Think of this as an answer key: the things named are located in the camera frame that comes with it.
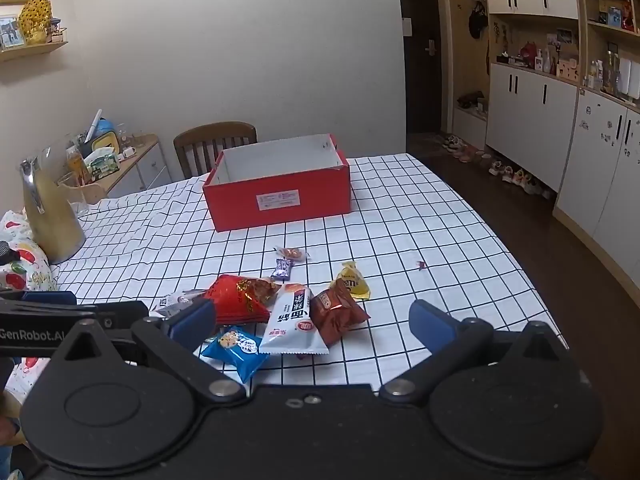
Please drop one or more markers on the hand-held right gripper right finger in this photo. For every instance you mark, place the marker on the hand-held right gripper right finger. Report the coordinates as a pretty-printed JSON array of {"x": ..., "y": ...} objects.
[{"x": 431, "y": 322}]

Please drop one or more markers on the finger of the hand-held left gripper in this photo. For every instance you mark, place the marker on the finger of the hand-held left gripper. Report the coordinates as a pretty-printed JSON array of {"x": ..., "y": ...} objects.
[
  {"x": 50, "y": 298},
  {"x": 125, "y": 312}
]

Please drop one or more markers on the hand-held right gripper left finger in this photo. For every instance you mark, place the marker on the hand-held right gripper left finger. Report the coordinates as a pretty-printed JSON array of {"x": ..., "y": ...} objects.
[{"x": 195, "y": 321}]

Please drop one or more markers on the clear muffin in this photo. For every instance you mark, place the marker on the clear muffin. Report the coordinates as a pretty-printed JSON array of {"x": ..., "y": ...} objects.
[{"x": 167, "y": 302}]

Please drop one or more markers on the red snack bag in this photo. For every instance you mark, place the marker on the red snack bag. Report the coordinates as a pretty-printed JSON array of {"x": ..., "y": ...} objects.
[{"x": 235, "y": 300}]

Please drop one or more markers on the blue cookie packet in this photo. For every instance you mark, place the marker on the blue cookie packet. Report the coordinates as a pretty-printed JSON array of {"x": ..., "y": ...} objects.
[{"x": 235, "y": 347}]

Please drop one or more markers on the yellow triangular candy bag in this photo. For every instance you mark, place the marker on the yellow triangular candy bag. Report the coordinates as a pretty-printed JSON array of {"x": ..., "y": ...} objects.
[{"x": 352, "y": 282}]

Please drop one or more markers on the brown snack packet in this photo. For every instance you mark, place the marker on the brown snack packet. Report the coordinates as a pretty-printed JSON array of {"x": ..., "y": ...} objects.
[{"x": 335, "y": 315}]

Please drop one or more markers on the white snack packet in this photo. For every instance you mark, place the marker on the white snack packet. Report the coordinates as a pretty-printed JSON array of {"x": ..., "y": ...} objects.
[{"x": 292, "y": 325}]

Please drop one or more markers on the purple candy bar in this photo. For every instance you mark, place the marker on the purple candy bar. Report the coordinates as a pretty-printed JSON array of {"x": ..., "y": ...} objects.
[{"x": 281, "y": 269}]

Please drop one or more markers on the orange candy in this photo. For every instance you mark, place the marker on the orange candy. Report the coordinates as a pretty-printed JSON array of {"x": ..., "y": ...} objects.
[{"x": 291, "y": 253}]

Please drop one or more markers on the red cardboard box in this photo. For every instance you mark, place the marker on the red cardboard box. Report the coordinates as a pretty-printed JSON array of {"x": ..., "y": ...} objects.
[{"x": 280, "y": 195}]

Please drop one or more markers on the white printed cloth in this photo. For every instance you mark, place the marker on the white printed cloth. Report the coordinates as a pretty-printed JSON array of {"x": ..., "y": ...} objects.
[{"x": 22, "y": 272}]

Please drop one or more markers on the black white checked tablecloth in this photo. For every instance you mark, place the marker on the black white checked tablecloth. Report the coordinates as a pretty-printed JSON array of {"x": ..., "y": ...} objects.
[{"x": 400, "y": 240}]

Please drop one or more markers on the clear glass cup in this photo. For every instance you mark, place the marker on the clear glass cup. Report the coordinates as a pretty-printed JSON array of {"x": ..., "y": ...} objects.
[{"x": 80, "y": 200}]

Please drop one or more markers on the green white tissue box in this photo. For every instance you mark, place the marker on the green white tissue box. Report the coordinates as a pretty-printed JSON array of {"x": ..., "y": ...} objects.
[{"x": 102, "y": 166}]

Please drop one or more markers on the white wood-topped side cabinet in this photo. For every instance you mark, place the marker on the white wood-topped side cabinet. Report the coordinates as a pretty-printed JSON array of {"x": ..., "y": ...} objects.
[{"x": 142, "y": 165}]

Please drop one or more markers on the yellow desk holder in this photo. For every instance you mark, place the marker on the yellow desk holder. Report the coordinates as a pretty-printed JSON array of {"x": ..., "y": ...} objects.
[{"x": 102, "y": 142}]

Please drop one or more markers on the row of shoes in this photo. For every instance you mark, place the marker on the row of shoes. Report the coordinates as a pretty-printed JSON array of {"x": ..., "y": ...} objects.
[{"x": 500, "y": 167}]

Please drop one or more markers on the brown wooden chair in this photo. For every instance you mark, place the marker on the brown wooden chair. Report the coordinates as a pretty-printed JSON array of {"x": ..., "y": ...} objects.
[{"x": 200, "y": 147}]

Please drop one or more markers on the white stick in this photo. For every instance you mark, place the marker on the white stick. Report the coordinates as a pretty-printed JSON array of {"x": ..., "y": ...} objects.
[{"x": 93, "y": 125}]

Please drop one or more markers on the blue round container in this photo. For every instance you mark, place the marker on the blue round container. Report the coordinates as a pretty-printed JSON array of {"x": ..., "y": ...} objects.
[{"x": 105, "y": 126}]

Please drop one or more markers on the white lower cabinet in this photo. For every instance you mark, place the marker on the white lower cabinet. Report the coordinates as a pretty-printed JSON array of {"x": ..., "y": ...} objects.
[{"x": 530, "y": 125}]

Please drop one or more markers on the white stickered cabinet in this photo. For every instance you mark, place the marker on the white stickered cabinet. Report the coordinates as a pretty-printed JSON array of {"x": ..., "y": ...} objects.
[{"x": 600, "y": 175}]

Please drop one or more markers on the dark shoes on shelf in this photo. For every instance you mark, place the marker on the dark shoes on shelf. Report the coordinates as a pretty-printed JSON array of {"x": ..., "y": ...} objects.
[{"x": 470, "y": 100}]

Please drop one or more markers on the dark door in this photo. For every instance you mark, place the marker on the dark door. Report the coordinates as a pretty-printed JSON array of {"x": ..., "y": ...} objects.
[{"x": 417, "y": 60}]

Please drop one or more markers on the yellow sunflower ornament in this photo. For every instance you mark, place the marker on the yellow sunflower ornament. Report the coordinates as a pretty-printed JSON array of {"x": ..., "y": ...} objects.
[{"x": 36, "y": 17}]

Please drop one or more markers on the white pump bottle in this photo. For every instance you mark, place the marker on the white pump bottle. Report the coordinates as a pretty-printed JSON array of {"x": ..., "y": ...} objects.
[{"x": 539, "y": 62}]

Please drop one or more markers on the patterned storage box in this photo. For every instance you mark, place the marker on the patterned storage box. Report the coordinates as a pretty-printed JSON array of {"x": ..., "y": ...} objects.
[{"x": 567, "y": 70}]

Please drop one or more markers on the red ornament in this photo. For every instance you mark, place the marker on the red ornament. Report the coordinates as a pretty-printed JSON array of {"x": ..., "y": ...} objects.
[{"x": 529, "y": 52}]

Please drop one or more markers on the group of bottles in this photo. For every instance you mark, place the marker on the group of bottles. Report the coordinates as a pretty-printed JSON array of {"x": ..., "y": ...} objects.
[{"x": 607, "y": 75}]

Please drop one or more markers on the black hanging bag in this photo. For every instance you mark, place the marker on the black hanging bag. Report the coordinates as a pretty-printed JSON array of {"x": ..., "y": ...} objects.
[{"x": 477, "y": 20}]

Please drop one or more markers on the wooden open shelf unit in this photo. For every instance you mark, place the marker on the wooden open shelf unit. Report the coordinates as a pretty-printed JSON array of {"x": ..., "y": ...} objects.
[{"x": 587, "y": 20}]

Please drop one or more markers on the wooden wall shelf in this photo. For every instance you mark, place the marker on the wooden wall shelf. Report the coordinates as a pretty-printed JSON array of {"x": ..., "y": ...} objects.
[{"x": 35, "y": 50}]

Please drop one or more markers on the small photo frame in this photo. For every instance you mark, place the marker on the small photo frame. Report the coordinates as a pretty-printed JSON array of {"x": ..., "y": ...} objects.
[{"x": 10, "y": 32}]

